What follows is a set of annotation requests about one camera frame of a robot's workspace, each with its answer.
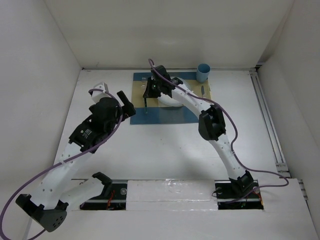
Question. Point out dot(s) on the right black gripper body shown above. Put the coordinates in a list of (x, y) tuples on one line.
[(153, 89)]

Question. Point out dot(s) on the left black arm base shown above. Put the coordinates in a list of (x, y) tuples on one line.
[(114, 199)]

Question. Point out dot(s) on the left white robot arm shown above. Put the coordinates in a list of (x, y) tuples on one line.
[(50, 202)]

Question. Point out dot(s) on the silver fork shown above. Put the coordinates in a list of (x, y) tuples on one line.
[(144, 82)]

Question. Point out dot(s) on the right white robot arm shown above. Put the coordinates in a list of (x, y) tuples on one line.
[(211, 124)]

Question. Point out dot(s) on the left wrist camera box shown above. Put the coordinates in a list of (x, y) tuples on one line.
[(99, 91)]

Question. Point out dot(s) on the blue cup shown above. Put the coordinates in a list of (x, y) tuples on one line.
[(202, 72)]

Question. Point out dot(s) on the blue beige cloth placemat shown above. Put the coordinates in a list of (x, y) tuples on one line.
[(164, 110)]

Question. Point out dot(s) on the silver knife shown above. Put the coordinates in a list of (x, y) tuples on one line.
[(203, 93)]

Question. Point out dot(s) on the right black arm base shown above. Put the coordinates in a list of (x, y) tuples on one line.
[(228, 199)]

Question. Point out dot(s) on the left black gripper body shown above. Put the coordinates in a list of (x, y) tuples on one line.
[(110, 129)]

